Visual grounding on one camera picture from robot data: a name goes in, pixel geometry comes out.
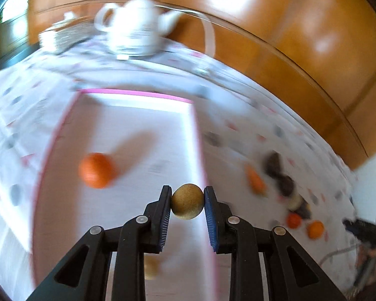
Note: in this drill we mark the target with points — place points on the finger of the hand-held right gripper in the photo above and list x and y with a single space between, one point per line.
351 224

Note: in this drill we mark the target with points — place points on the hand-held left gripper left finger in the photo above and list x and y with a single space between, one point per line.
166 219

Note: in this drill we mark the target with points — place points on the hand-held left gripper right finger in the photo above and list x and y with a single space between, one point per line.
210 222

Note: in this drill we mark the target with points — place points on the small tan round fruit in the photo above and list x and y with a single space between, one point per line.
188 201
151 268

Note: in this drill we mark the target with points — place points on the small orange with stem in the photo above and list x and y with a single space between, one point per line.
315 229

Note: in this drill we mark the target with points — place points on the red tomato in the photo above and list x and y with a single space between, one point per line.
293 220

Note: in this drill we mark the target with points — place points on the small carrot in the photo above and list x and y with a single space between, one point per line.
256 178

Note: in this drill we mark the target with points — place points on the large orange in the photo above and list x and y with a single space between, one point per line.
97 170

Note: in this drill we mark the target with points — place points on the large dark brown fruit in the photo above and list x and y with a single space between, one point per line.
273 163

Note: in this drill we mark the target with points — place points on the pink-rimmed white tray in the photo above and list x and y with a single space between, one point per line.
128 125

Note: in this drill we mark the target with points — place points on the person's right hand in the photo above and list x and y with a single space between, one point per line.
371 258

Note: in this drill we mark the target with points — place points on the dark fruit with beige top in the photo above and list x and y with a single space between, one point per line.
299 205

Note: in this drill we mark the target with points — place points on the small dark brown fruit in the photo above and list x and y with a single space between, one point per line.
286 185

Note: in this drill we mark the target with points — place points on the metal kettle base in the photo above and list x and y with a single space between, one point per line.
131 53

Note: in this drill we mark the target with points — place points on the white floral electric kettle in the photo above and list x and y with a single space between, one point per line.
138 22

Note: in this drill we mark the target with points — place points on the ornate silver tissue box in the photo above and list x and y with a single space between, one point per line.
62 37

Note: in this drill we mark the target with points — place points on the wooden glass door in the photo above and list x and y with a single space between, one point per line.
15 22

